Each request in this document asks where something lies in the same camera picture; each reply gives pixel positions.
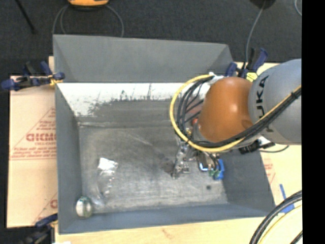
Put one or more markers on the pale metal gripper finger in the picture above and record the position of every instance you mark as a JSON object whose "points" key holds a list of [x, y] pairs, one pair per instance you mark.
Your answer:
{"points": [[181, 168], [183, 151]]}

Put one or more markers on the small red round object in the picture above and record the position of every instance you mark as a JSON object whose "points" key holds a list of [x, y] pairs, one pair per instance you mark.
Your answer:
{"points": [[195, 121]]}

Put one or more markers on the grey metal bin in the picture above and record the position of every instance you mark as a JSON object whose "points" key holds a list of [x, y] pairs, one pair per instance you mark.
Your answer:
{"points": [[142, 146]]}

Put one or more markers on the brown cardboard board red print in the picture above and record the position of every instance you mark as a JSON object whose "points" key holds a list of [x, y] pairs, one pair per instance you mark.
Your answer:
{"points": [[30, 161]]}

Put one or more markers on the black cylinder on white bracket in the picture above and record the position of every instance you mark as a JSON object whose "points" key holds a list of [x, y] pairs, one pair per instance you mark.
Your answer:
{"points": [[250, 148]]}

